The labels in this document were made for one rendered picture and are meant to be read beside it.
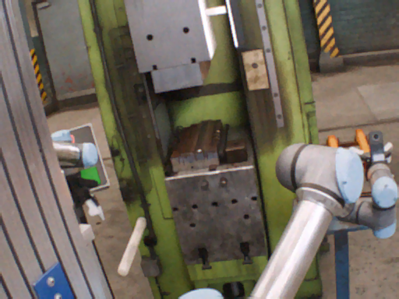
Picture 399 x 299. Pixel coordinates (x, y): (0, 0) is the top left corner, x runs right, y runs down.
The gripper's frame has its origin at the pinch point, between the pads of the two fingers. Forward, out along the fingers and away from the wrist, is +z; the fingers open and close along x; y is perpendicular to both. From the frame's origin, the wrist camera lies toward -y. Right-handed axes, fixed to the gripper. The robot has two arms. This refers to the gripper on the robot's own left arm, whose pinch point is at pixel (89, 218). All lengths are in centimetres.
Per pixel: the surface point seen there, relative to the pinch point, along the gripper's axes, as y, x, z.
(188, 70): -51, 27, -41
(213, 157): -52, 30, -2
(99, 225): -142, -127, 93
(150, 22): -47, 17, -63
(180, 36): -51, 27, -55
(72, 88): -535, -459, 58
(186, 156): -48, 20, -5
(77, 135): -27.7, -18.8, -23.5
